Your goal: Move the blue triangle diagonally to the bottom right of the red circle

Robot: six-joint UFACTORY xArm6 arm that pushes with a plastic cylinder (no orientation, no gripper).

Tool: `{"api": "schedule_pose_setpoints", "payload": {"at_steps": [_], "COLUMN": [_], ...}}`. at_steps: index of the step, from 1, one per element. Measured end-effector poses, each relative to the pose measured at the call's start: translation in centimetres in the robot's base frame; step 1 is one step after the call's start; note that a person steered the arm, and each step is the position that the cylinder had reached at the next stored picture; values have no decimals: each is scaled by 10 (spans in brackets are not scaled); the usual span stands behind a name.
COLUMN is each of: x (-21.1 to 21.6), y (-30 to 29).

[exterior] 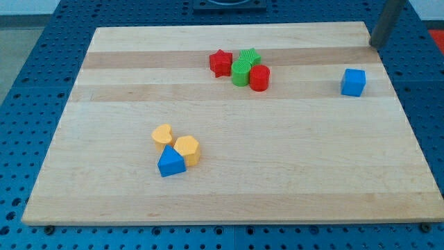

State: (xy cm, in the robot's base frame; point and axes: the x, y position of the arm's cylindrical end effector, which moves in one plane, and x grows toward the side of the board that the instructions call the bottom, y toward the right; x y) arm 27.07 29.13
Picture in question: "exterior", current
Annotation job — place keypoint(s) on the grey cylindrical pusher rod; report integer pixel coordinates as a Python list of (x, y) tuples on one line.
[(386, 23)]

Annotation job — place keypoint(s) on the blue triangle block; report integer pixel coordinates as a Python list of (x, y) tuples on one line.
[(171, 162)]

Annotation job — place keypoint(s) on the blue cube block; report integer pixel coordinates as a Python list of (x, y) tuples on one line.
[(353, 82)]

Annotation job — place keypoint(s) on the red cylinder block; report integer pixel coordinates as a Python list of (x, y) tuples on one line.
[(259, 78)]

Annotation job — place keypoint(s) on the green star block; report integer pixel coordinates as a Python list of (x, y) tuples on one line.
[(251, 56)]

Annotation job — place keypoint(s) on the wooden board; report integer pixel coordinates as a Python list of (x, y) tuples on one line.
[(299, 152)]

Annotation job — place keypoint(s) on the green cylinder block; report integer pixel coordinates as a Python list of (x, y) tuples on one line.
[(240, 73)]

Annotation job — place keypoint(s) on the red star block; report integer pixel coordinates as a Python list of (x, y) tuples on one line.
[(220, 63)]

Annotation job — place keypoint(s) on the yellow hexagon block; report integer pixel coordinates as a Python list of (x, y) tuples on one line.
[(189, 148)]

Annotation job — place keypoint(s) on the yellow heart block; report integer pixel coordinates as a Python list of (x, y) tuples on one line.
[(162, 136)]

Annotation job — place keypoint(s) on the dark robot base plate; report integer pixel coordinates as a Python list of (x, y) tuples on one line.
[(203, 6)]

